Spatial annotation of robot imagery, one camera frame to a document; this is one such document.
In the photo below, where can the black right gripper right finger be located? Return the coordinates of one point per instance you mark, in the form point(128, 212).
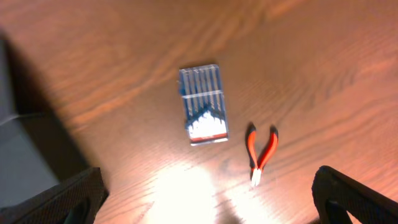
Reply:
point(337, 197)

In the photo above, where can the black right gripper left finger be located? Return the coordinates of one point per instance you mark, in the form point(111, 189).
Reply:
point(76, 200)

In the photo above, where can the dark green open box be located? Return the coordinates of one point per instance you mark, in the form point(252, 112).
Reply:
point(37, 151)

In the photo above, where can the red handled small pliers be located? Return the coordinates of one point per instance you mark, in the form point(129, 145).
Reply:
point(259, 158)

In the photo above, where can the clear blue screwdriver set case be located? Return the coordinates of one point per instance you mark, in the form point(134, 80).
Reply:
point(203, 101)

